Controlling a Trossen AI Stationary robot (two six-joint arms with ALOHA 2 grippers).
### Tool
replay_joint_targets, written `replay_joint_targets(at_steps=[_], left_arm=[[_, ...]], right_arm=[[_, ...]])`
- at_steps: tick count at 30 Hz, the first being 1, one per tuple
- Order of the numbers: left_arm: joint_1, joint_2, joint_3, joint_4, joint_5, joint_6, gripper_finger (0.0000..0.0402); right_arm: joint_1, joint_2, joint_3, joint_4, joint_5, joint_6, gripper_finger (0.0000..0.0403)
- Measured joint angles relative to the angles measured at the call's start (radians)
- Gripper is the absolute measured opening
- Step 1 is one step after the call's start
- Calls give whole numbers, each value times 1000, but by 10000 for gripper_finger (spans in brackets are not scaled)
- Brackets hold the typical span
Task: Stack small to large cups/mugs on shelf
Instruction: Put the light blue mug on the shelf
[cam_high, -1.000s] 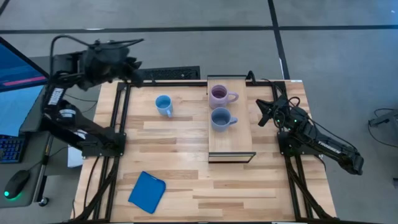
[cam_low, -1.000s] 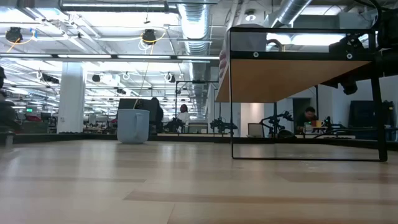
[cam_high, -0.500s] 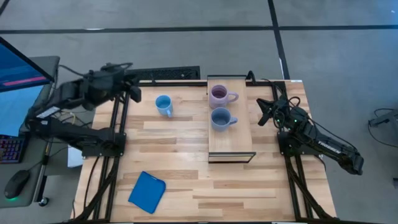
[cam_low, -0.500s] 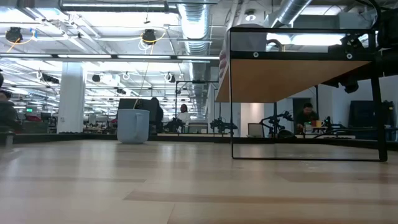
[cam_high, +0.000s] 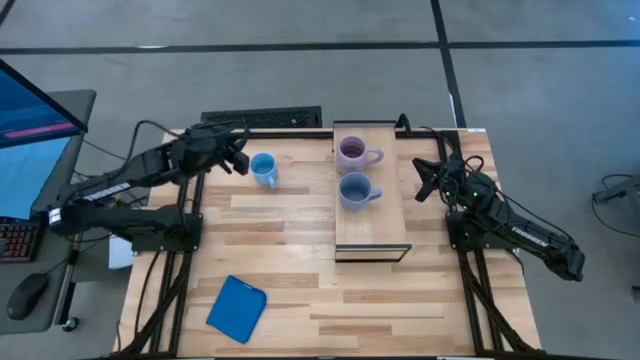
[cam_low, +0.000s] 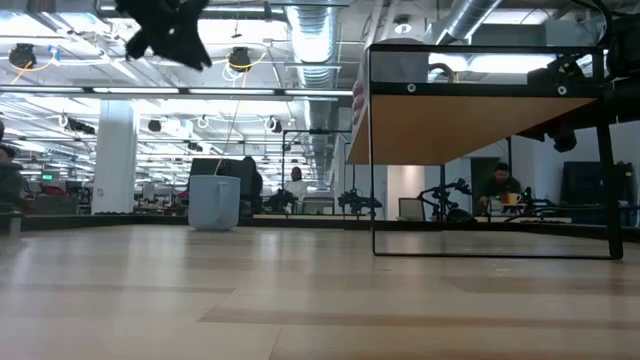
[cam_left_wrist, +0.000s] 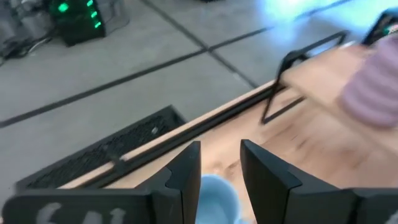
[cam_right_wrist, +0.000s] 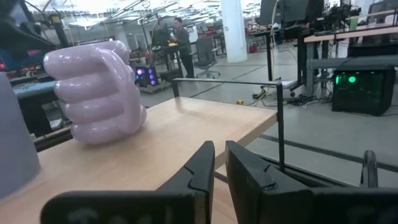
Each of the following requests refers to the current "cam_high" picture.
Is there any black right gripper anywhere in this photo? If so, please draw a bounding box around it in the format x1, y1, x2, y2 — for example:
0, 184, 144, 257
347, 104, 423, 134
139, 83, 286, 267
412, 153, 477, 204

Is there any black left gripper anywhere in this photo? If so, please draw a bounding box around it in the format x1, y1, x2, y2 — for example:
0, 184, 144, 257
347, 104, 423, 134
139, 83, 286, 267
172, 124, 251, 177

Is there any light blue mug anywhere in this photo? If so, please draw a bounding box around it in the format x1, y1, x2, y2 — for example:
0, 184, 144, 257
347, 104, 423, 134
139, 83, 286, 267
249, 152, 280, 190

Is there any large grey-blue mug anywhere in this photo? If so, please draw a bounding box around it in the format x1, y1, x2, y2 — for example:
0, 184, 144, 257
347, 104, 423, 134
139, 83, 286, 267
338, 172, 384, 213

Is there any pink ribbed ceramic mug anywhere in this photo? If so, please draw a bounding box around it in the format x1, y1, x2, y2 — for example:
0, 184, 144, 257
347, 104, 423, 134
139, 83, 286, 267
335, 135, 385, 176

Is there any black keyboard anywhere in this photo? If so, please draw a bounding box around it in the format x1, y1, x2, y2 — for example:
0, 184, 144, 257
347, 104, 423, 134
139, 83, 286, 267
200, 105, 323, 129

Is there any white paper sheet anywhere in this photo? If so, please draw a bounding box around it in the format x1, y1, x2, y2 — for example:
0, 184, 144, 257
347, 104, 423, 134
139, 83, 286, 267
108, 234, 135, 271

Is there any blue folded cloth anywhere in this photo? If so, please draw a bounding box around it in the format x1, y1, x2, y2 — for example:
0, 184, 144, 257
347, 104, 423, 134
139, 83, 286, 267
205, 274, 268, 345

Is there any grey side desk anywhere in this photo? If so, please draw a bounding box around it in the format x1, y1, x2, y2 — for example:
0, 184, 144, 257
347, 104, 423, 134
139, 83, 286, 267
0, 89, 98, 335

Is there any computer monitor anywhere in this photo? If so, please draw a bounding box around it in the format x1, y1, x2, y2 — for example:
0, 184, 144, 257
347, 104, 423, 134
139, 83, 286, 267
0, 58, 90, 221

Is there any backlit computer keyboard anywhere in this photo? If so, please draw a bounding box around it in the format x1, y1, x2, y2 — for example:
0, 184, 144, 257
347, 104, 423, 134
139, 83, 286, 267
0, 215, 42, 264

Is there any black computer mouse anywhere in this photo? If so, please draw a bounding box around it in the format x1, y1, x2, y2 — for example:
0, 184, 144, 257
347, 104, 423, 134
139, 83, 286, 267
6, 272, 50, 321

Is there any wooden shelf with black frame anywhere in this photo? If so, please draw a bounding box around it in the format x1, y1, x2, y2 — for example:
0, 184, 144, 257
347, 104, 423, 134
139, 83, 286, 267
331, 119, 413, 264

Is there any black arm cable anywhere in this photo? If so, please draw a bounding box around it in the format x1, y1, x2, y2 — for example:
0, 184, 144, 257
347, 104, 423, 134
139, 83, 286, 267
127, 119, 182, 162

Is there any black aluminium table frame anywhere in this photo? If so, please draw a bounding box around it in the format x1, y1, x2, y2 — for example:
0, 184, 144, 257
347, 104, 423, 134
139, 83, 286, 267
107, 127, 551, 359

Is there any black floor cable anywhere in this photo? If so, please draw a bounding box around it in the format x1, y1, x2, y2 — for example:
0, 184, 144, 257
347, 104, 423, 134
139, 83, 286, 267
591, 173, 640, 239

